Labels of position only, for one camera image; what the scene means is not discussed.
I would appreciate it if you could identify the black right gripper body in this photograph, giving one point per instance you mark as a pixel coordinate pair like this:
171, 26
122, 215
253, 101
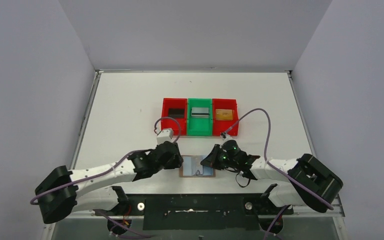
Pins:
216, 159

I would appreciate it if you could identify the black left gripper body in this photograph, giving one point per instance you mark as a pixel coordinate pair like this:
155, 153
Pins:
174, 157

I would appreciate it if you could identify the tan leather card holder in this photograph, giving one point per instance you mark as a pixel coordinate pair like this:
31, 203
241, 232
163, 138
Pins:
192, 168

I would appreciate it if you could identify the red plastic bin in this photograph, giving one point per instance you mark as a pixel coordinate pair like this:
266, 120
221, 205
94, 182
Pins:
223, 103
167, 123

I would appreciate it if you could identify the green plastic bin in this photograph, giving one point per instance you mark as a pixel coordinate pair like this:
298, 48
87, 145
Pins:
199, 126

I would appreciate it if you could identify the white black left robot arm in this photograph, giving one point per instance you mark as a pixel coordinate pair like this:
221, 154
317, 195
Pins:
57, 195

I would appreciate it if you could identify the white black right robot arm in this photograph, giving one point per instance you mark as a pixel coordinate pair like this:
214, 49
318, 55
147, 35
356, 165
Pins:
299, 181

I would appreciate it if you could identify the black card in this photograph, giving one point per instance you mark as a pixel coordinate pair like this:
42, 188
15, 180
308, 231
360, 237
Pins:
176, 113

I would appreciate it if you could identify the gold card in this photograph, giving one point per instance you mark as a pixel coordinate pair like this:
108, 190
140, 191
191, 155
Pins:
224, 114

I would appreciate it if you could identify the silver card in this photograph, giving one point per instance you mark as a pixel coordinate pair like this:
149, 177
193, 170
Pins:
200, 112

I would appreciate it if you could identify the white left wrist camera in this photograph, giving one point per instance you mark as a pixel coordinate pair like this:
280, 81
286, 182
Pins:
165, 135

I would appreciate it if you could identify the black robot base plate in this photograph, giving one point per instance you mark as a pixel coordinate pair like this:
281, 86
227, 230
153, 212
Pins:
249, 211

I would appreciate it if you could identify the aluminium table edge rail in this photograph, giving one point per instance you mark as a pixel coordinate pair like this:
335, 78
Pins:
85, 118

